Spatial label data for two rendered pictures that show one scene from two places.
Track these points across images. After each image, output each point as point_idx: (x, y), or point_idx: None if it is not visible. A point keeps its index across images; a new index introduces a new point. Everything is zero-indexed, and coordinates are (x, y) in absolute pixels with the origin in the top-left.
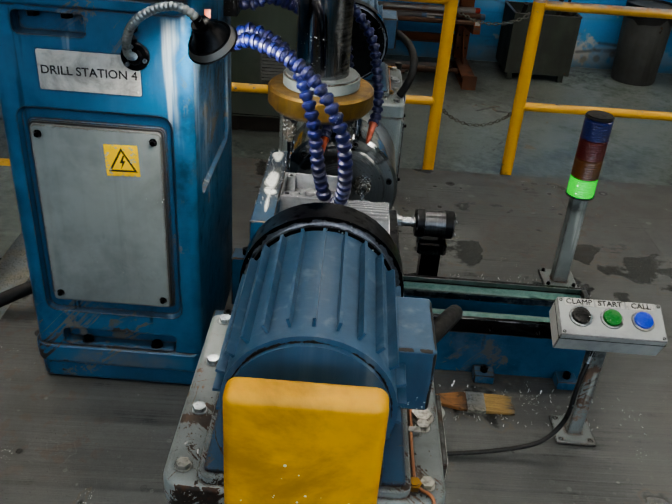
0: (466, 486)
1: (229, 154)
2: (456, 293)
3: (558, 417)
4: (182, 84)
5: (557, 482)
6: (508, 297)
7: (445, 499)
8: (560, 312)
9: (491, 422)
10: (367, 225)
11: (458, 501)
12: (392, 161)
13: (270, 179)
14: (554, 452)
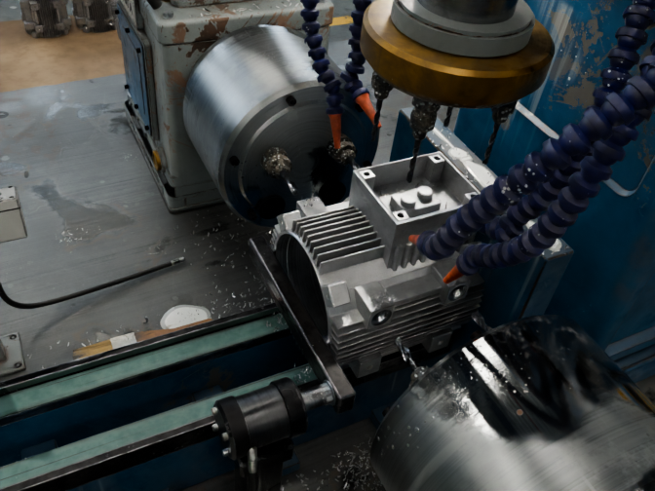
0: (120, 254)
1: (618, 233)
2: (184, 405)
3: (12, 366)
4: None
5: (22, 288)
6: (92, 436)
7: (137, 237)
8: (14, 192)
9: (101, 332)
10: None
11: (125, 239)
12: (411, 433)
13: (484, 174)
14: (22, 321)
